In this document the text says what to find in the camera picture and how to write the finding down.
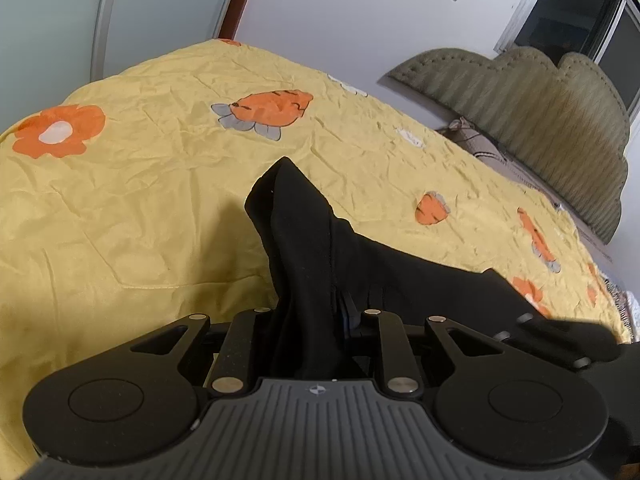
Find yellow floral bedsheet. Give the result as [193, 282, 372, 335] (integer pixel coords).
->
[0, 39, 632, 476]

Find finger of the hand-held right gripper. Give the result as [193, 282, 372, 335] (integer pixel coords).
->
[494, 311, 620, 372]

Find zebra-print cloth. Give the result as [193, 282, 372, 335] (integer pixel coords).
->
[606, 280, 640, 343]

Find green upholstered headboard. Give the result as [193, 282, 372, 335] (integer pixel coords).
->
[387, 46, 631, 247]

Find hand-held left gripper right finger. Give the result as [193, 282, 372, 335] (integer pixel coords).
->
[341, 307, 507, 402]

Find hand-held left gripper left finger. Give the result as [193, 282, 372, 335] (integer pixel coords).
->
[130, 307, 282, 399]

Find striped grey pillow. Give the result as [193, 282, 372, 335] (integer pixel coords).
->
[434, 116, 528, 183]

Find black pants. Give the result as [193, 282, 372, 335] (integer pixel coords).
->
[243, 156, 557, 382]

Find brown wooden wardrobe trim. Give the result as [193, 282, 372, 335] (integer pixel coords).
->
[216, 0, 264, 45]

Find window with white frame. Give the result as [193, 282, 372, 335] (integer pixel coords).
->
[494, 0, 640, 128]

